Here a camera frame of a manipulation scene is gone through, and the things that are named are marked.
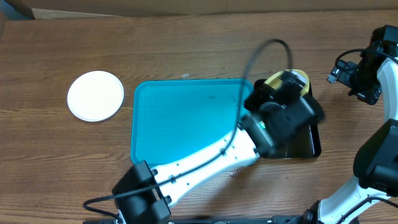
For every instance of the yellow-green plate with ketchup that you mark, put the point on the yellow-green plate with ketchup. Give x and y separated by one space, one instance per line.
275 82

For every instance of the black water tray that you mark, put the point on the black water tray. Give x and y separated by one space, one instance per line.
308 143

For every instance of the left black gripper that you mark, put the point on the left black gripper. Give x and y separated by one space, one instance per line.
259 93

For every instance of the white plate with ketchup streak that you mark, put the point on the white plate with ketchup streak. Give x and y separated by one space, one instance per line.
95 96

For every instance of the cardboard panel at back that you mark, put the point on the cardboard panel at back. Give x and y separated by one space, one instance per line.
193 7

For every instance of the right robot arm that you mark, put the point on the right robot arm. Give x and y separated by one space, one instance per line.
375 164

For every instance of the turquoise plastic tray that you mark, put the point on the turquoise plastic tray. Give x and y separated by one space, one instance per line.
172 119

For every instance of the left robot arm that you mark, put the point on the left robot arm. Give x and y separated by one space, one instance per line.
145 190

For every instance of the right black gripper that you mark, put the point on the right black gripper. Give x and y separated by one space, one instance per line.
344 76

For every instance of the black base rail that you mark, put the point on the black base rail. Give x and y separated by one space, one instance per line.
233 221

